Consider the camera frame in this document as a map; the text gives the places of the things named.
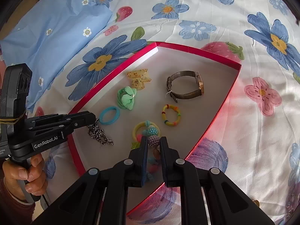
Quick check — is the white floral bedsheet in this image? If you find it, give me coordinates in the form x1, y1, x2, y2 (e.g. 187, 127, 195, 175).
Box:
0, 0, 300, 225

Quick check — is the blue floral pillow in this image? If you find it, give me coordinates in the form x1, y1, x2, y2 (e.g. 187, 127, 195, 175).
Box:
0, 0, 113, 113

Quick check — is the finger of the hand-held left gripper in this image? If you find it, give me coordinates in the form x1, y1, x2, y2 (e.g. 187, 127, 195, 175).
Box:
26, 113, 71, 126
28, 112, 97, 141

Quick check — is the yellow banded hair ring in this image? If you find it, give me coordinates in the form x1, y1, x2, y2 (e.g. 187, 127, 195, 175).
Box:
161, 104, 182, 126

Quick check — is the red shallow cardboard box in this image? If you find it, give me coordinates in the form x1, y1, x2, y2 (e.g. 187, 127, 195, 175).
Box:
67, 41, 242, 217

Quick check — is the colourful beaded hair tie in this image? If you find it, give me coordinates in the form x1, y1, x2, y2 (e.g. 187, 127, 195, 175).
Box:
131, 120, 164, 183

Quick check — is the yellow hair claw clip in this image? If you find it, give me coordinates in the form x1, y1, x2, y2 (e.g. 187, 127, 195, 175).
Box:
127, 68, 152, 91

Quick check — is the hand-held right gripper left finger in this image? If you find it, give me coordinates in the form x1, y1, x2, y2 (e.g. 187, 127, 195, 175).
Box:
30, 136, 149, 225

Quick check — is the green bow hair tie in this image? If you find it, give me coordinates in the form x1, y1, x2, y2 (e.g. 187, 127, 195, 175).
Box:
117, 86, 137, 111

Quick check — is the blue hair ring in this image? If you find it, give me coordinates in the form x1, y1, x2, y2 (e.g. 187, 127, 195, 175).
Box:
99, 106, 121, 125

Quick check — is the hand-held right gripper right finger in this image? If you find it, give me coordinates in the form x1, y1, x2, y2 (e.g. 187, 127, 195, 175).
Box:
159, 136, 275, 225

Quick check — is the wristwatch with mesh band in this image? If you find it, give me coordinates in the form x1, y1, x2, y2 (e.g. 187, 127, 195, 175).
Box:
166, 71, 205, 103

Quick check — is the silver metal chain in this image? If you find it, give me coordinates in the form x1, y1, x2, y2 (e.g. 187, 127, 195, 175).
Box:
87, 118, 114, 146

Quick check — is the person's left hand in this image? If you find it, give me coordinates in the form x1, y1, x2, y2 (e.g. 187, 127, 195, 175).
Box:
2, 156, 46, 201

